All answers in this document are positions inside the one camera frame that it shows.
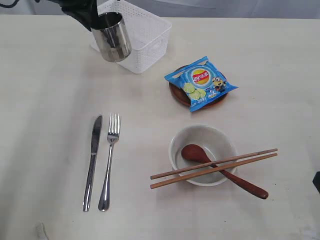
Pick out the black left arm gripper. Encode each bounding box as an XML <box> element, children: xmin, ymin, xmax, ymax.
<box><xmin>50</xmin><ymin>0</ymin><xmax>99</xmax><ymax>32</ymax></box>

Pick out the silver metal tin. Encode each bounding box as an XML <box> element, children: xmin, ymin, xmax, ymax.
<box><xmin>91</xmin><ymin>12</ymin><xmax>132</xmax><ymax>63</ymax></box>

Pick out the white perforated plastic basket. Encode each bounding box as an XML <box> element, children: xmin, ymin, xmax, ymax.
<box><xmin>97</xmin><ymin>0</ymin><xmax>172</xmax><ymax>74</ymax></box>

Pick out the grey-green ceramic bowl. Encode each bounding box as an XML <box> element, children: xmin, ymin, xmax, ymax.
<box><xmin>168</xmin><ymin>124</ymin><xmax>238</xmax><ymax>187</ymax></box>

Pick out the brown wooden chopstick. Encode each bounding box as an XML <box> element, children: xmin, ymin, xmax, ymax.
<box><xmin>150</xmin><ymin>153</ymin><xmax>278</xmax><ymax>189</ymax></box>
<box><xmin>150</xmin><ymin>148</ymin><xmax>278</xmax><ymax>180</ymax></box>

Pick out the silver table knife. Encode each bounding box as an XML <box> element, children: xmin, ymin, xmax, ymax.
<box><xmin>82</xmin><ymin>115</ymin><xmax>103</xmax><ymax>212</ymax></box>

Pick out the brown ceramic plate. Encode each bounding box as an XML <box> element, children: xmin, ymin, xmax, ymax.
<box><xmin>168</xmin><ymin>65</ymin><xmax>230</xmax><ymax>110</ymax></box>

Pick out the silver fork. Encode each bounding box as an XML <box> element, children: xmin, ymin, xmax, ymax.
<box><xmin>98</xmin><ymin>113</ymin><xmax>121</xmax><ymax>212</ymax></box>

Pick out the brown wooden spoon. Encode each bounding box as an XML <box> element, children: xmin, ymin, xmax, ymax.
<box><xmin>181</xmin><ymin>144</ymin><xmax>269</xmax><ymax>200</ymax></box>

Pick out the blue snack packet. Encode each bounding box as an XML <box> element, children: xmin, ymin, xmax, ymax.
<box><xmin>164</xmin><ymin>55</ymin><xmax>239</xmax><ymax>113</ymax></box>

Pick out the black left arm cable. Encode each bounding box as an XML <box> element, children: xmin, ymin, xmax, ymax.
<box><xmin>0</xmin><ymin>0</ymin><xmax>20</xmax><ymax>8</ymax></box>

